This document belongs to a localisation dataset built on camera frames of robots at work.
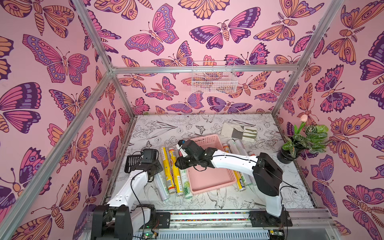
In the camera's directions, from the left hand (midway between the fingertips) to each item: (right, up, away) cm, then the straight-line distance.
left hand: (157, 165), depth 88 cm
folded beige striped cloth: (+54, +19, +21) cm, 61 cm away
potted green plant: (+80, +17, -14) cm, 82 cm away
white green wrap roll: (+18, -8, -7) cm, 21 cm away
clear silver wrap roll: (+47, +9, +6) cm, 48 cm away
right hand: (+11, +1, -8) cm, 13 cm away
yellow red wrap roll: (+6, -3, 0) cm, 7 cm away
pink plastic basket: (+27, -7, -2) cm, 28 cm away
